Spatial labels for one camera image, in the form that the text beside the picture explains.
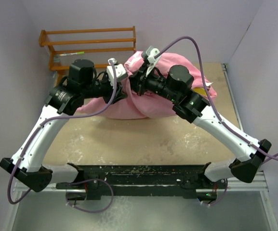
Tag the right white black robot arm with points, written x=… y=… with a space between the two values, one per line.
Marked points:
x=195 y=109

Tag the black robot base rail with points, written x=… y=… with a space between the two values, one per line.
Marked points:
x=186 y=181

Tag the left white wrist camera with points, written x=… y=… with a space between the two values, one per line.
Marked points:
x=116 y=71

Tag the green marker pen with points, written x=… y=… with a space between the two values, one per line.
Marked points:
x=72 y=53

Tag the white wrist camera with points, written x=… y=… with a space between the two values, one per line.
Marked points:
x=116 y=71
x=151 y=56

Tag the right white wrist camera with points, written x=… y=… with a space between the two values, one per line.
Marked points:
x=151 y=56

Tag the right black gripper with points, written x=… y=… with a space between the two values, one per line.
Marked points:
x=138 y=81

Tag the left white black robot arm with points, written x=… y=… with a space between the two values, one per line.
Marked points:
x=60 y=105

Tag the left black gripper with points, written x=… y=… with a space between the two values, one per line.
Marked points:
x=119 y=95

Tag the orange wooden rack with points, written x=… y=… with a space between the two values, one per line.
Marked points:
x=98 y=44

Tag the pink pillowcase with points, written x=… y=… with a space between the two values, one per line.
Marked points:
x=149 y=105

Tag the yellow white pillow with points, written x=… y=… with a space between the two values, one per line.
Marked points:
x=200 y=91

